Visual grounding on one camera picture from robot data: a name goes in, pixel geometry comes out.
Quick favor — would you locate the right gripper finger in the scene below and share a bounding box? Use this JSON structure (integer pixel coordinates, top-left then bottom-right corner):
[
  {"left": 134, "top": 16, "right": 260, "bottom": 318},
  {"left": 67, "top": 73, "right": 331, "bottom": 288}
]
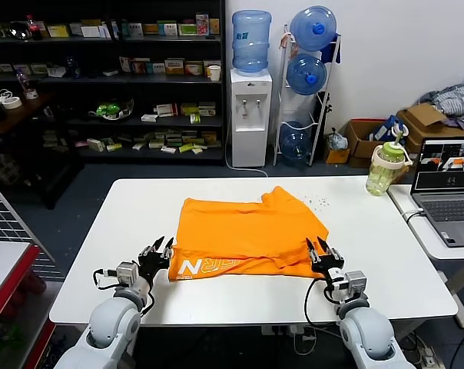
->
[
  {"left": 317, "top": 237, "right": 346, "bottom": 267},
  {"left": 305, "top": 237, "right": 321, "bottom": 264}
]

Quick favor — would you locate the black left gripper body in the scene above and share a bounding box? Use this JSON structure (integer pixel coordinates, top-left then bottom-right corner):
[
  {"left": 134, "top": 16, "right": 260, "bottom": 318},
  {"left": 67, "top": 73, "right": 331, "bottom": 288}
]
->
[{"left": 138, "top": 251, "right": 172, "bottom": 280}]

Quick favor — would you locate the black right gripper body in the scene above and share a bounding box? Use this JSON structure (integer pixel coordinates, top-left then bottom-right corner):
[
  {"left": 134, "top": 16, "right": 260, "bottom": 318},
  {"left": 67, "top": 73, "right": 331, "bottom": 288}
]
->
[{"left": 311, "top": 256, "right": 346, "bottom": 284}]

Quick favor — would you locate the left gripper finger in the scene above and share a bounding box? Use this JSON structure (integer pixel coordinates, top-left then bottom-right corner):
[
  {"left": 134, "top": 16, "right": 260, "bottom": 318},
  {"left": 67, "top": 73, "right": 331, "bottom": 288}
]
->
[
  {"left": 161, "top": 237, "right": 175, "bottom": 266},
  {"left": 139, "top": 236, "right": 166, "bottom": 261}
]

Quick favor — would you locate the orange t-shirt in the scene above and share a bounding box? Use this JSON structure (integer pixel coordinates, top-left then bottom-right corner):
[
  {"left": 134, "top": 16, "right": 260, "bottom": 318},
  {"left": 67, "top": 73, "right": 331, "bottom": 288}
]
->
[{"left": 167, "top": 186, "right": 330, "bottom": 283}]

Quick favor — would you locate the pile of grey clothes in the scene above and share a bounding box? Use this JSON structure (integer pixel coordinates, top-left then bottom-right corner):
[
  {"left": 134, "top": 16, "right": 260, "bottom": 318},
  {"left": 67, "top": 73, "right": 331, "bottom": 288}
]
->
[{"left": 418, "top": 57, "right": 464, "bottom": 130}]

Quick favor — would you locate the white power strip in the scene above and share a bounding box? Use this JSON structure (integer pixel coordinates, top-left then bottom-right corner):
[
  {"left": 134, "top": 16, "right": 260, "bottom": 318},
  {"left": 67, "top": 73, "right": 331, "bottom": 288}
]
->
[{"left": 260, "top": 324, "right": 317, "bottom": 357}]

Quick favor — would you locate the small yellow carton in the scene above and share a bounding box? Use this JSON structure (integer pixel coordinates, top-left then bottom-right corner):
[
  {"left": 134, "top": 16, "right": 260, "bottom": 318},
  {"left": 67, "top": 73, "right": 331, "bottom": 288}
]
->
[{"left": 323, "top": 148, "right": 351, "bottom": 166}]

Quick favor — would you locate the green lidded drinking bottle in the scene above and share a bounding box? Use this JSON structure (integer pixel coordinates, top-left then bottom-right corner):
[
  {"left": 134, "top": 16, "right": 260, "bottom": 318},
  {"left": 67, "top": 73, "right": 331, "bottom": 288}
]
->
[{"left": 365, "top": 125, "right": 414, "bottom": 199}]

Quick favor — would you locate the white side table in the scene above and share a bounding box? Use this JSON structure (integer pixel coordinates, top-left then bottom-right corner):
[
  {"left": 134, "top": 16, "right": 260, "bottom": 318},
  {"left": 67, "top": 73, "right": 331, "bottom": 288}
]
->
[{"left": 386, "top": 183, "right": 464, "bottom": 330}]

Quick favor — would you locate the grey plastic bag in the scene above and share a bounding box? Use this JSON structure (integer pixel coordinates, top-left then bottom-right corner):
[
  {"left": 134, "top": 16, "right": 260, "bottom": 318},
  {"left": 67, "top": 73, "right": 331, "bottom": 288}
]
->
[{"left": 323, "top": 128, "right": 349, "bottom": 151}]

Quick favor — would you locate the black shelf unit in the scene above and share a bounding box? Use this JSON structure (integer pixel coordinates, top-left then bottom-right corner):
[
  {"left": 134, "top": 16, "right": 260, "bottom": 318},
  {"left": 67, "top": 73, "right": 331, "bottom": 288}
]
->
[{"left": 0, "top": 0, "right": 227, "bottom": 167}]

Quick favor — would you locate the grey laptop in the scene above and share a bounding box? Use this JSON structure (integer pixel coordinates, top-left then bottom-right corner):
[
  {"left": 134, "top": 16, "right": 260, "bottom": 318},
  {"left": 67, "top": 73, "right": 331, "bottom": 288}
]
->
[{"left": 410, "top": 137, "right": 464, "bottom": 248}]

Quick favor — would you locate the blue bag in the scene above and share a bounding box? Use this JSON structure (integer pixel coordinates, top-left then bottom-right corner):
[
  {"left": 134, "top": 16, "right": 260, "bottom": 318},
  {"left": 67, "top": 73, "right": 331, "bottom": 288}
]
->
[{"left": 368, "top": 115, "right": 406, "bottom": 143}]

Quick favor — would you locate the red striped white carton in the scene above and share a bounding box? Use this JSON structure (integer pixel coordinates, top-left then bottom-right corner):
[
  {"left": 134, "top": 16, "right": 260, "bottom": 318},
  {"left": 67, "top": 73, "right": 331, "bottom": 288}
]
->
[{"left": 153, "top": 102, "right": 178, "bottom": 118}]

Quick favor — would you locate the black tripod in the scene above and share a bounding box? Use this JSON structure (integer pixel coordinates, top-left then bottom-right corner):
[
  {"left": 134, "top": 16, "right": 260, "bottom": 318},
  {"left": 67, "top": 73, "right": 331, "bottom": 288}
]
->
[{"left": 312, "top": 91, "right": 333, "bottom": 166}]

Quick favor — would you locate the white metal jug rack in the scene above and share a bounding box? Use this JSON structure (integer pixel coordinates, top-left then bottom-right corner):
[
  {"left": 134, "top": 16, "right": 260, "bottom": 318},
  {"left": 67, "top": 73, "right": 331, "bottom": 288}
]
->
[{"left": 272, "top": 23, "right": 343, "bottom": 168}]

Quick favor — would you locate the black bowl with green toys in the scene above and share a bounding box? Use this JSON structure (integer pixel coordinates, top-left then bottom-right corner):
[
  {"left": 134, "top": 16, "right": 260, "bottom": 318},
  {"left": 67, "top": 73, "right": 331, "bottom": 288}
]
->
[{"left": 88, "top": 98, "right": 135, "bottom": 121}]

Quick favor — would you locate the red-edged white cart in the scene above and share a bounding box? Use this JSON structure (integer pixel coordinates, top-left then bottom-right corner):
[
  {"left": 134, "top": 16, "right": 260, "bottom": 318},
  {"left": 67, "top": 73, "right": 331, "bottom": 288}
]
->
[{"left": 0, "top": 241, "right": 56, "bottom": 369}]

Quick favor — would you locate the white water dispenser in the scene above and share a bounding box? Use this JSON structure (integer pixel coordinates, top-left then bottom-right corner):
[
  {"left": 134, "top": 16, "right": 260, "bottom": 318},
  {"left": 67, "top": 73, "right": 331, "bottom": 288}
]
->
[{"left": 229, "top": 68, "right": 273, "bottom": 168}]

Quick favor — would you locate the large open cardboard box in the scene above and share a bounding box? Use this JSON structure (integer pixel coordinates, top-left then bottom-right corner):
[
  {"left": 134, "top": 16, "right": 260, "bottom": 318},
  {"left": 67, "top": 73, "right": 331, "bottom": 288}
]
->
[{"left": 395, "top": 103, "right": 464, "bottom": 155}]

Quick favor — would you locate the yellow white medicine box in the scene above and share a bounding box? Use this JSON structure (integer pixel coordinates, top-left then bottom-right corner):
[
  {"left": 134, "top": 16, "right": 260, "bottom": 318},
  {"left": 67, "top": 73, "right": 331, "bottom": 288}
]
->
[{"left": 164, "top": 58, "right": 186, "bottom": 75}]

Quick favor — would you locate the brown wooden desk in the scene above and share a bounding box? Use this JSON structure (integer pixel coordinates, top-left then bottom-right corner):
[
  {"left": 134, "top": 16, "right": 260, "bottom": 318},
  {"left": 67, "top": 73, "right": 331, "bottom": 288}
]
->
[{"left": 0, "top": 91, "right": 85, "bottom": 211}]

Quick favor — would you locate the blue drink bottle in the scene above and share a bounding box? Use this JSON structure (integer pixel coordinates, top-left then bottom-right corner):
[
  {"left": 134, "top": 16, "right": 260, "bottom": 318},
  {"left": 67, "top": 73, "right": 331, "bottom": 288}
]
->
[{"left": 65, "top": 56, "right": 81, "bottom": 80}]

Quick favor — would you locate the purple drink bottle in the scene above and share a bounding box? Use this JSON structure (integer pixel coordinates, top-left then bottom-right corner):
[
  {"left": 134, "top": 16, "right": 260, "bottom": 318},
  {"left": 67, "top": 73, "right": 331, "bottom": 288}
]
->
[{"left": 15, "top": 68, "right": 38, "bottom": 101}]

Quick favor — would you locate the labelled blue water jug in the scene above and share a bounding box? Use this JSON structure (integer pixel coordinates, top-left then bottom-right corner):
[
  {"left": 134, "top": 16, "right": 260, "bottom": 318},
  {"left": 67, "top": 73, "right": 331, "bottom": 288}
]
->
[{"left": 230, "top": 10, "right": 273, "bottom": 75}]

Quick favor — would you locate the white carton with brown lid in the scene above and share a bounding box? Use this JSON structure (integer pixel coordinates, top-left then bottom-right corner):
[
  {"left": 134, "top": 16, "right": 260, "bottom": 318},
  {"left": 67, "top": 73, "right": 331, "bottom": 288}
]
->
[{"left": 80, "top": 18, "right": 102, "bottom": 38}]

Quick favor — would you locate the cola bottle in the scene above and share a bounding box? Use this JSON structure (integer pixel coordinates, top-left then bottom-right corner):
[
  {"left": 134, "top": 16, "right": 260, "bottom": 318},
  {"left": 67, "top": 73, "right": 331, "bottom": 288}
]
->
[{"left": 25, "top": 15, "right": 43, "bottom": 42}]

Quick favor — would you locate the shiny glass bowl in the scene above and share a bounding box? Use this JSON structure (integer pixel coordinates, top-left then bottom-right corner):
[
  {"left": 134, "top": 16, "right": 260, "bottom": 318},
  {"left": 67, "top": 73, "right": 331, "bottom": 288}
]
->
[{"left": 7, "top": 21, "right": 30, "bottom": 42}]

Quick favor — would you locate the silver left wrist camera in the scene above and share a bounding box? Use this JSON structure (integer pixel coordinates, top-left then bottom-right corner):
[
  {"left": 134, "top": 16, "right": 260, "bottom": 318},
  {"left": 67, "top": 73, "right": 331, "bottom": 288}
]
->
[{"left": 101, "top": 261, "right": 140, "bottom": 288}]

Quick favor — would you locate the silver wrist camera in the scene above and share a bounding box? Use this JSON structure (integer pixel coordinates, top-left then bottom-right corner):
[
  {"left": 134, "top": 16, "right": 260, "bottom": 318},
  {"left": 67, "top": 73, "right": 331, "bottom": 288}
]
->
[
  {"left": 333, "top": 271, "right": 367, "bottom": 299},
  {"left": 101, "top": 261, "right": 140, "bottom": 288}
]

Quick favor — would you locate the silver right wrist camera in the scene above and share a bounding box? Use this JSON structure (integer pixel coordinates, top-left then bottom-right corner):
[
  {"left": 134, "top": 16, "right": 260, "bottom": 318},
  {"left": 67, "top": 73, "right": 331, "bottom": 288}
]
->
[{"left": 333, "top": 271, "right": 367, "bottom": 299}]

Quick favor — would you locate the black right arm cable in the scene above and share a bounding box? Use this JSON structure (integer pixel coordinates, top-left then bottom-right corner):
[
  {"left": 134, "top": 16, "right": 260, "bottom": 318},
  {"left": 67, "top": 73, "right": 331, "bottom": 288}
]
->
[{"left": 303, "top": 276, "right": 350, "bottom": 335}]

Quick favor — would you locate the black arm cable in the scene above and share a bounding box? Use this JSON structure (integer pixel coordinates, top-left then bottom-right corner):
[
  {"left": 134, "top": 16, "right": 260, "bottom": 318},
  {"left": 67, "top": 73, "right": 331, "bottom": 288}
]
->
[
  {"left": 303, "top": 276, "right": 350, "bottom": 335},
  {"left": 92, "top": 268, "right": 156, "bottom": 318}
]

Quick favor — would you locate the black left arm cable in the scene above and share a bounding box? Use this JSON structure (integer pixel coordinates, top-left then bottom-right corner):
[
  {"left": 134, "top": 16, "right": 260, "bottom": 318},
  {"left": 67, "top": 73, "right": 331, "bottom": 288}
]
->
[{"left": 92, "top": 268, "right": 156, "bottom": 318}]

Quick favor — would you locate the white laptop cable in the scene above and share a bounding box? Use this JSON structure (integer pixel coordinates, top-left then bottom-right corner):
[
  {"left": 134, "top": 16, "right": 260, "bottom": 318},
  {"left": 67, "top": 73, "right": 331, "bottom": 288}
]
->
[{"left": 403, "top": 207, "right": 425, "bottom": 224}]

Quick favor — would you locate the white dispenser power cord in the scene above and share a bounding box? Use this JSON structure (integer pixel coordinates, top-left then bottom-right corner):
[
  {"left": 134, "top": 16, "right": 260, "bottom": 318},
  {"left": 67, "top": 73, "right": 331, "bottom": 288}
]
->
[{"left": 224, "top": 126, "right": 270, "bottom": 178}]

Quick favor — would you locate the white wire grid panel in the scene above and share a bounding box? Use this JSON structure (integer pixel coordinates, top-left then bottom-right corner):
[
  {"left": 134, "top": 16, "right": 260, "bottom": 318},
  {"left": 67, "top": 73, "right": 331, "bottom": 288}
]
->
[{"left": 0, "top": 175, "right": 64, "bottom": 281}]

